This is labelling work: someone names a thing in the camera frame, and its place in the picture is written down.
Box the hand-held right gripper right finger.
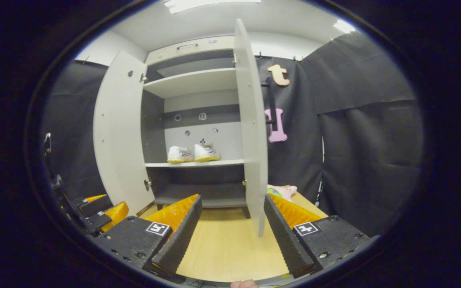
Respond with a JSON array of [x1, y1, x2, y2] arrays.
[[263, 194, 372, 279]]

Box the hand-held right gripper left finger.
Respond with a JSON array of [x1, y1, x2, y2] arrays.
[[94, 194, 203, 276]]

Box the white shoe cabinet door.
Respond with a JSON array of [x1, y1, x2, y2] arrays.
[[234, 18, 279, 237], [93, 51, 156, 216]]

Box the white shoe with yellow sole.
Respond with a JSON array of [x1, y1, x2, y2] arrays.
[[194, 143, 221, 162], [167, 146, 194, 164]]

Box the white and grey shoe cabinet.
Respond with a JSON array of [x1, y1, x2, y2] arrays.
[[140, 36, 251, 218]]

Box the pink soft toy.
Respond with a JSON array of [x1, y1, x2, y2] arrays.
[[267, 184, 298, 202]]

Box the black backdrop cloth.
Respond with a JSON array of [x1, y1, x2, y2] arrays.
[[257, 32, 424, 236], [42, 60, 109, 198]]

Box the small ceiling light panel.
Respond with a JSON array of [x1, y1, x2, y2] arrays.
[[333, 19, 357, 34]]

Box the large ceiling light panel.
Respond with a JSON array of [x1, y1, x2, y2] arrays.
[[164, 0, 261, 14]]

